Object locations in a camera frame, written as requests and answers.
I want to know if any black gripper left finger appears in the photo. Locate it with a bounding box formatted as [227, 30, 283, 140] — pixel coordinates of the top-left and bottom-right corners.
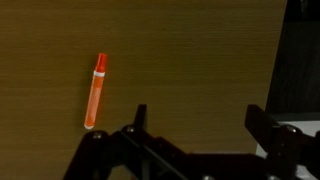
[63, 104, 188, 180]

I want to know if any orange marker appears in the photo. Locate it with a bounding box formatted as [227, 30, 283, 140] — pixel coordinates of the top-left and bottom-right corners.
[83, 52, 109, 130]

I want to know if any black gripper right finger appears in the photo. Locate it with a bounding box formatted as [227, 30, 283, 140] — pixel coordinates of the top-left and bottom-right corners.
[244, 104, 320, 180]

